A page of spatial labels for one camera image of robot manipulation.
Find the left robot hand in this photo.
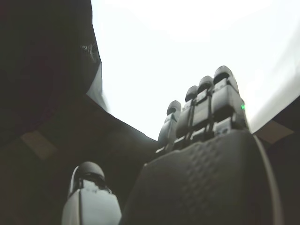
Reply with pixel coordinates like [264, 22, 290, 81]
[61, 65, 282, 225]

